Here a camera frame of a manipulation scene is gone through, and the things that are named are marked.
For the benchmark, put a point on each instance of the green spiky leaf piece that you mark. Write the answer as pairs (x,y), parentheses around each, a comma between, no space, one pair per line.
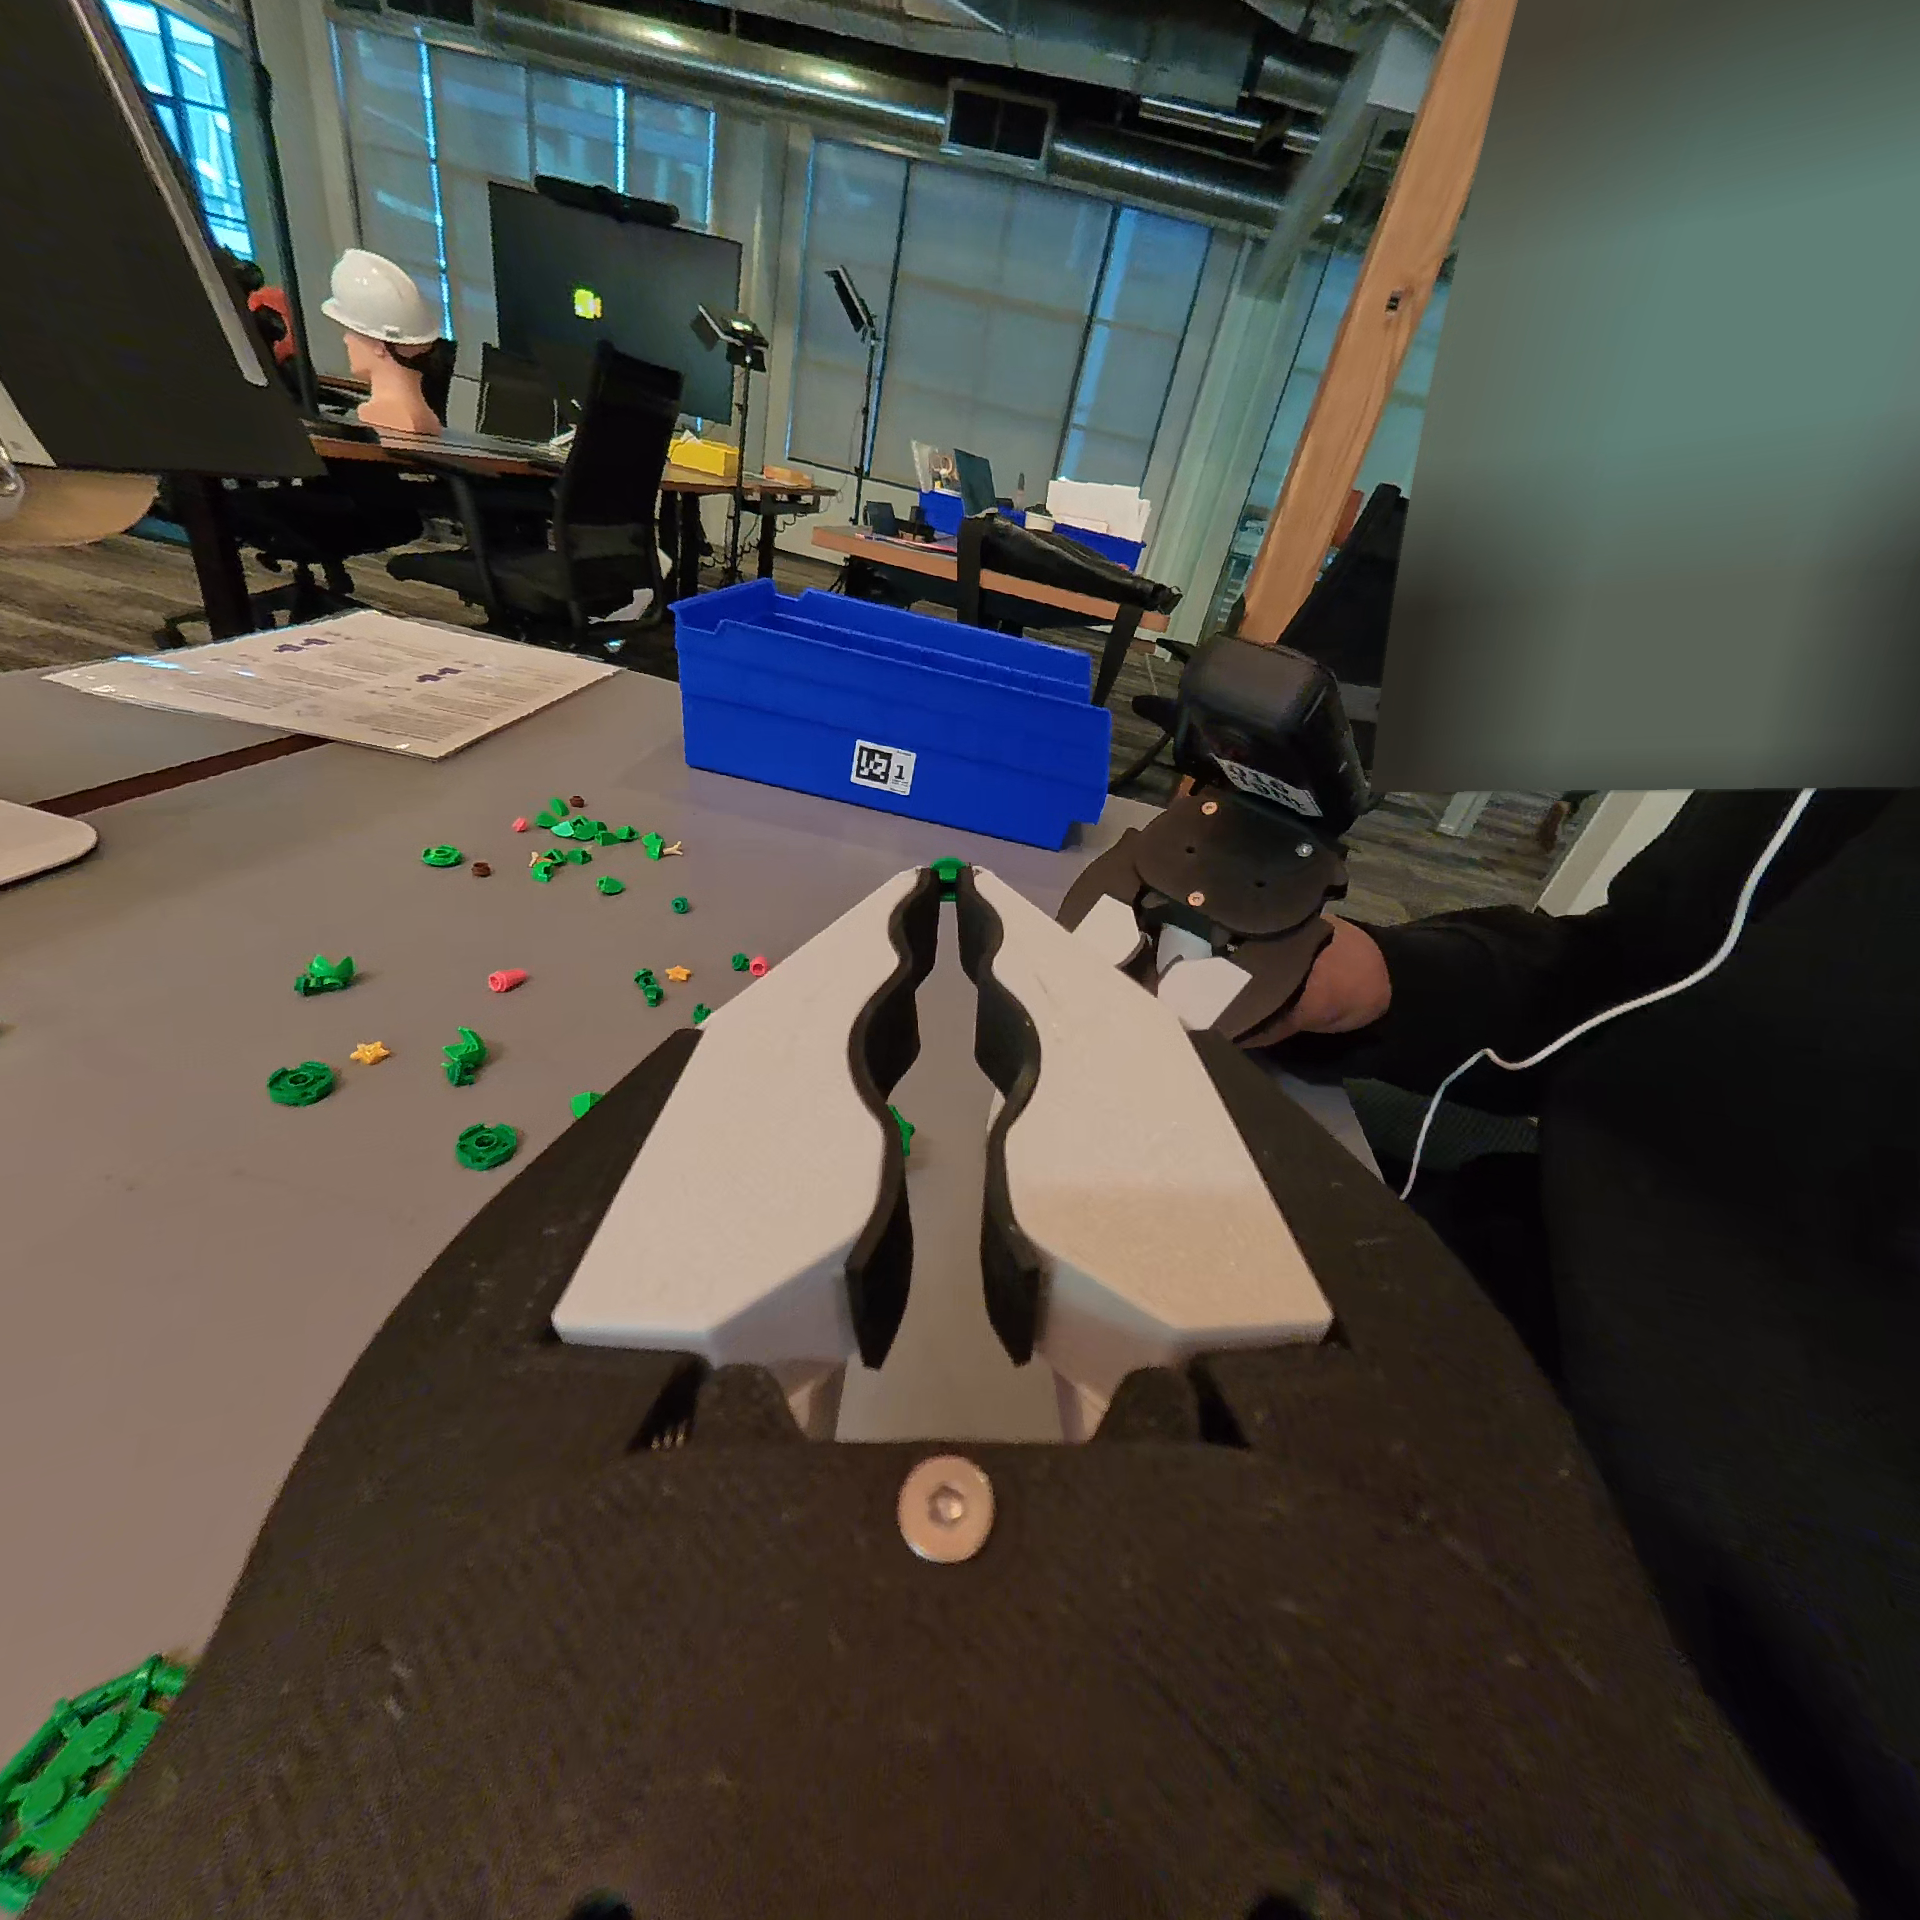
(324,976)

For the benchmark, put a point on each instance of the cluster of small green leaves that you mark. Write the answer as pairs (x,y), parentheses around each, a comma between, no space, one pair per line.
(594,835)

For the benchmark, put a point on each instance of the mannequin head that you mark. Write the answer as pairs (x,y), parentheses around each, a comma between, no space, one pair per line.
(396,391)

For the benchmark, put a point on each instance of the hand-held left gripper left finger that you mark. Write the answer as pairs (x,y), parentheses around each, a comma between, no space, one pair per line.
(721,1200)

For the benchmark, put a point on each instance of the short light stand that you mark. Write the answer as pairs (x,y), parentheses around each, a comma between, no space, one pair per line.
(736,337)

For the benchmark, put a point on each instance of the black bag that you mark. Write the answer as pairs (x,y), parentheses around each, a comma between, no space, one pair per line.
(1058,568)

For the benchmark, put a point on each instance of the blue plastic bin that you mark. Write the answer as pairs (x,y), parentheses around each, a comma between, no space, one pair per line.
(886,705)

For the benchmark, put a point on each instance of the small yellow bin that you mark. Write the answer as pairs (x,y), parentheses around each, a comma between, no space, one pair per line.
(703,455)

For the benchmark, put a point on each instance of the person's right forearm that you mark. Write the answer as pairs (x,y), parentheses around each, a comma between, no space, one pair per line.
(1487,976)

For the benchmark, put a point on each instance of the black monitor screen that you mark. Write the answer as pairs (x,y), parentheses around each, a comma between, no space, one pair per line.
(617,298)

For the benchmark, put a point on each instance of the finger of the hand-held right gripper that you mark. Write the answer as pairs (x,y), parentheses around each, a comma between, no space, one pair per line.
(1210,976)
(1119,933)

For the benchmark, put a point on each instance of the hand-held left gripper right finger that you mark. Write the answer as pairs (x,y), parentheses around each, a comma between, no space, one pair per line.
(1156,1200)

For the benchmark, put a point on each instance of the white hard hat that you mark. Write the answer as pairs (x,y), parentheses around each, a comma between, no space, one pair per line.
(383,292)

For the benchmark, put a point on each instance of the black board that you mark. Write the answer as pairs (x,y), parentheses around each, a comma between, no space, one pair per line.
(120,224)

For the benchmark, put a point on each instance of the laminated paper sheet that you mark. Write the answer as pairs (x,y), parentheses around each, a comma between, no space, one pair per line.
(345,675)

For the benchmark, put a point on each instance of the wooden post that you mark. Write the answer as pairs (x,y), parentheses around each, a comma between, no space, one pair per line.
(1383,298)

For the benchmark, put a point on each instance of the tall light stand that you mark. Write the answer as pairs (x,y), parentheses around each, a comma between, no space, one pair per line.
(860,309)

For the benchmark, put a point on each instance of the black office chair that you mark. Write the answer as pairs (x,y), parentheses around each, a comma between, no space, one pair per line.
(600,467)

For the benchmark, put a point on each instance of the person's right hand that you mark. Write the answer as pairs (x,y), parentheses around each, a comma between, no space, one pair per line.
(1353,981)

